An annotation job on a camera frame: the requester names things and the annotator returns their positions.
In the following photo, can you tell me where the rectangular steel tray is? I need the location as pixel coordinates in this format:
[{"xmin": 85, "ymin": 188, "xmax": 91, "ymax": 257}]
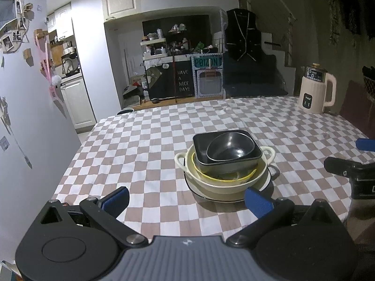
[{"xmin": 192, "ymin": 129, "xmax": 263, "ymax": 175}]

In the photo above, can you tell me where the wooden low cabinet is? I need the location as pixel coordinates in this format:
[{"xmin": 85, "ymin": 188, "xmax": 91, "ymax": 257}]
[{"xmin": 138, "ymin": 95, "xmax": 225, "ymax": 106}]

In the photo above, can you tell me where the cream bowl with handles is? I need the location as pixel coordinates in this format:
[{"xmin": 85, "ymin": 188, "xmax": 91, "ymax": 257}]
[{"xmin": 175, "ymin": 145, "xmax": 276, "ymax": 194}]

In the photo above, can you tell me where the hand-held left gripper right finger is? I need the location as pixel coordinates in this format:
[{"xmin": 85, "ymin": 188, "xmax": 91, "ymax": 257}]
[{"xmin": 227, "ymin": 187, "xmax": 337, "ymax": 246}]

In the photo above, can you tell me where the pink ribbon decoration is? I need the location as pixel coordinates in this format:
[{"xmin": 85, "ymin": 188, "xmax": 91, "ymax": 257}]
[{"xmin": 34, "ymin": 29, "xmax": 63, "ymax": 100}]

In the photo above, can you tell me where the black jacket white trim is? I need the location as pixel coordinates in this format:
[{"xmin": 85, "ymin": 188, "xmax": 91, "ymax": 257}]
[{"xmin": 225, "ymin": 9, "xmax": 262, "ymax": 62}]

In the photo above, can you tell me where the checkered tablecloth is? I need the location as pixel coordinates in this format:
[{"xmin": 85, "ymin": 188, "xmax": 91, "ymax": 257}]
[{"xmin": 51, "ymin": 95, "xmax": 375, "ymax": 240}]

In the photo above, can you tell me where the wall photo collage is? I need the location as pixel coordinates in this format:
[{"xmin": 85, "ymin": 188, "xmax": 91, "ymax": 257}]
[{"xmin": 0, "ymin": 0, "xmax": 34, "ymax": 54}]

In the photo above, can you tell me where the black lettered board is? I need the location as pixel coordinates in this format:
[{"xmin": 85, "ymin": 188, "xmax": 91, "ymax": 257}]
[{"xmin": 146, "ymin": 60, "xmax": 195, "ymax": 100}]

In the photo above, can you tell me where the oval steel bowl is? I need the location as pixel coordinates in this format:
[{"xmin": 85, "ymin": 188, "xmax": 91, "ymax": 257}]
[{"xmin": 206, "ymin": 132, "xmax": 255, "ymax": 163}]

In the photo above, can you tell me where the white shelf rack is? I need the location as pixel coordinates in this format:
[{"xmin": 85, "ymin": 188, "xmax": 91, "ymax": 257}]
[{"xmin": 140, "ymin": 38, "xmax": 169, "ymax": 60}]

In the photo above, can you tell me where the white kitchen cabinet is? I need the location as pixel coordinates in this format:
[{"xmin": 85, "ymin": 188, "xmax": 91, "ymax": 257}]
[{"xmin": 60, "ymin": 78, "xmax": 97, "ymax": 130}]

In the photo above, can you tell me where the white plate black rim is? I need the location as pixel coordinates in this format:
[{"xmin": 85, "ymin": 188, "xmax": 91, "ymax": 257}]
[{"xmin": 184, "ymin": 165, "xmax": 271, "ymax": 203}]

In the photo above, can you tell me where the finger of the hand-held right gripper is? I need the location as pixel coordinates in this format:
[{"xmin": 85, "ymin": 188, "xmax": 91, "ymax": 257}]
[
  {"xmin": 324, "ymin": 156, "xmax": 375, "ymax": 179},
  {"xmin": 355, "ymin": 138, "xmax": 375, "ymax": 152}
]

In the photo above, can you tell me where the toy oven with teal sign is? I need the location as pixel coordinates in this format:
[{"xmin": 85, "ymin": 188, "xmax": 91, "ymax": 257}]
[{"xmin": 191, "ymin": 53, "xmax": 225, "ymax": 98}]

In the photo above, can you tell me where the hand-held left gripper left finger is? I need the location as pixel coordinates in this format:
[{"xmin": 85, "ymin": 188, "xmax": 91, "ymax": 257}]
[{"xmin": 39, "ymin": 186, "xmax": 148, "ymax": 248}]

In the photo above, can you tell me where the white floral bowl yellow rim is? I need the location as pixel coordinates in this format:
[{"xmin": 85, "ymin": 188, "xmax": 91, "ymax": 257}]
[{"xmin": 188, "ymin": 152, "xmax": 259, "ymax": 182}]

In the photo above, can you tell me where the dark wicker basket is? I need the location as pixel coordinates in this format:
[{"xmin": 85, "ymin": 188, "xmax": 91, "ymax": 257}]
[{"xmin": 362, "ymin": 66, "xmax": 375, "ymax": 90}]

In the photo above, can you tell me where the dark sofa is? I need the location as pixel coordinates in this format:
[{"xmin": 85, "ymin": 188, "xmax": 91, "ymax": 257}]
[{"xmin": 223, "ymin": 53, "xmax": 289, "ymax": 98}]

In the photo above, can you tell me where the cream electric kettle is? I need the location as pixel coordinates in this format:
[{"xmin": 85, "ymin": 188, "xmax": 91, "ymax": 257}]
[{"xmin": 298, "ymin": 63, "xmax": 337, "ymax": 114}]

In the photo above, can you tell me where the black coffee machine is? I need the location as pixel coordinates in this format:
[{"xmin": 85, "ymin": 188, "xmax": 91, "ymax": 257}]
[{"xmin": 61, "ymin": 47, "xmax": 78, "ymax": 78}]

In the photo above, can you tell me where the dark wall hanging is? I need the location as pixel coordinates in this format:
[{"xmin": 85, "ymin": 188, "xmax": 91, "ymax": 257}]
[{"xmin": 324, "ymin": 0, "xmax": 375, "ymax": 46}]

